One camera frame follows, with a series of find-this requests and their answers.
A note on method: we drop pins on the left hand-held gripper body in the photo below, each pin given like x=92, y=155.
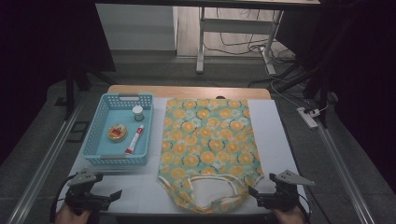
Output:
x=82, y=196

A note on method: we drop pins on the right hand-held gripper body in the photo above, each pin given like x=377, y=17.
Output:
x=283, y=199

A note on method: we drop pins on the white and red tube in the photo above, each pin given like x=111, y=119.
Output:
x=134, y=140

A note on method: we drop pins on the light blue plastic basket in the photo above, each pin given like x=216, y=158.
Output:
x=121, y=124

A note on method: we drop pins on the orange slice print cloth bag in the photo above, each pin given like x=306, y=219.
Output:
x=205, y=133

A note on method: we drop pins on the small jar with white lid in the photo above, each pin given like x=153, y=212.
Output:
x=138, y=112

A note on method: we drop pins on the person's right hand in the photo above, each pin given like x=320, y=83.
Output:
x=289, y=217

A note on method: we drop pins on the white table mat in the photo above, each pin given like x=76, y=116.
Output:
x=274, y=140

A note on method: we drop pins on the white power strip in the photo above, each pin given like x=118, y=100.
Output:
x=306, y=117

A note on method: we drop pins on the black metal stand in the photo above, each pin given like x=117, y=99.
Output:
x=314, y=81
x=71, y=93

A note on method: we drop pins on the white cabinet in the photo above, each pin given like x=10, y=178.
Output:
x=137, y=28

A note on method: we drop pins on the aluminium rail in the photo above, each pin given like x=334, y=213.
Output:
x=40, y=168
x=342, y=174

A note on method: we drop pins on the black floor bracket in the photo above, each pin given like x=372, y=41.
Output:
x=78, y=132

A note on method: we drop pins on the white desk frame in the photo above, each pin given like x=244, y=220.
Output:
x=236, y=26

